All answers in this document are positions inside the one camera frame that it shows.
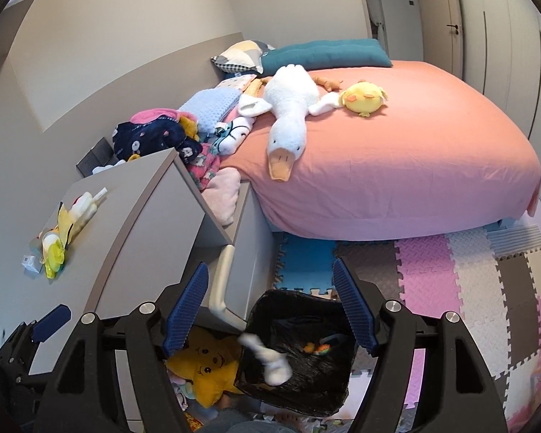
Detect grey bedside cabinet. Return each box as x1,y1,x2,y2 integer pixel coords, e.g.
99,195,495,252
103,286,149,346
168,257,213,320
25,146,280,433

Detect grey room door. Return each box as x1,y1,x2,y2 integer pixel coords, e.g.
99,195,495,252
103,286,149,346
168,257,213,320
358,0,388,55

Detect cream printed pillow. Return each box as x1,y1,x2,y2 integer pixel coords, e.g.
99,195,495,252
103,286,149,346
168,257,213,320
215,74,259,94

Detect yellow star plush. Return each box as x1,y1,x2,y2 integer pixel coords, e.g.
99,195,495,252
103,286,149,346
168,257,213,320
167,327,244,409

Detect light blue blanket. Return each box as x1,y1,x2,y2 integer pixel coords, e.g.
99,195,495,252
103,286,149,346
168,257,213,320
178,88,242,129

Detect yellow chick plush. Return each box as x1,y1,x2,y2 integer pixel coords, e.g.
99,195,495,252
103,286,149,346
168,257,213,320
340,80,389,119

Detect teal pillow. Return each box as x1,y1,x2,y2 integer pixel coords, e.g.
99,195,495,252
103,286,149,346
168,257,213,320
260,38,393,75

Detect pink sheeted bed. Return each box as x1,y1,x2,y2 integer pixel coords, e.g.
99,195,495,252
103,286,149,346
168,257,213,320
228,60,541,242

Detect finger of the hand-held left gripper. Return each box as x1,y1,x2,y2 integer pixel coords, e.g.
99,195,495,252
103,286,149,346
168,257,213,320
0,305,71,371

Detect white door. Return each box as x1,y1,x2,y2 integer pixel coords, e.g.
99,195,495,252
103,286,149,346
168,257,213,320
410,0,464,83

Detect navy printed blanket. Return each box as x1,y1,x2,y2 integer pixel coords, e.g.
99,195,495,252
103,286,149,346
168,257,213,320
113,115,201,163

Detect white cartoon printed cloth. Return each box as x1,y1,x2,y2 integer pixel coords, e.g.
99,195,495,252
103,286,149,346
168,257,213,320
212,115,258,156

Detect yellow packet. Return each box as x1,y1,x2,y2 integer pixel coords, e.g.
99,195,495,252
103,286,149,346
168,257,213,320
55,194,95,245

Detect white goose plush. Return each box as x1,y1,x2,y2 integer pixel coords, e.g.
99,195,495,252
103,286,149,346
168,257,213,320
238,64,346,183

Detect light pink towel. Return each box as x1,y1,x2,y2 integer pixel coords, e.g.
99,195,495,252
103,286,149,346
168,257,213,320
202,168,242,226

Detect white wardrobe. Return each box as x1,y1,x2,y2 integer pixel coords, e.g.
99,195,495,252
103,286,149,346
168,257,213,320
451,0,541,145

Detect black wall socket panel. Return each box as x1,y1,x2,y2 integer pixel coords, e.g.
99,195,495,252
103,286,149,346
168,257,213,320
76,137,118,176

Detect grey cloth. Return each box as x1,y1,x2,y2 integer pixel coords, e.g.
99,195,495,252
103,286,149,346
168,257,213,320
203,408,291,433

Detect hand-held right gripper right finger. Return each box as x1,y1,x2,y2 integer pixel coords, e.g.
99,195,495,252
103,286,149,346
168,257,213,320
333,257,508,433

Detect yellow-green plastic wrapper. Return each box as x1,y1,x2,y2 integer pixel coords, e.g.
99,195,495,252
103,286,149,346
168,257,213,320
40,229,69,280

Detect beige curved handle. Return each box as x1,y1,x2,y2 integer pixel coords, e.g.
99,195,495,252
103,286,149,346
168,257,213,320
208,244,247,331

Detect pink floral cloth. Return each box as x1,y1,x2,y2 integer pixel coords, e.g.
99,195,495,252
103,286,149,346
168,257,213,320
185,142,224,190

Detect black bagged trash bin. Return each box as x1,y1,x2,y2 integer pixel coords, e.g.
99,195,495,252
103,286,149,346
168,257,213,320
233,289,359,418

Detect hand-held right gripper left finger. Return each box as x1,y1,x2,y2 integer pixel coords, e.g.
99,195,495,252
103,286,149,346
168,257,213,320
40,262,210,433

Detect foam puzzle floor mat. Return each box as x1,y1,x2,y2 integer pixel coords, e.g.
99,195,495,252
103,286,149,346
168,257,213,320
273,198,541,433

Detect patchwork pillow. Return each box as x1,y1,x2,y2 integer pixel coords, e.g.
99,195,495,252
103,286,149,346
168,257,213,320
211,40,276,75

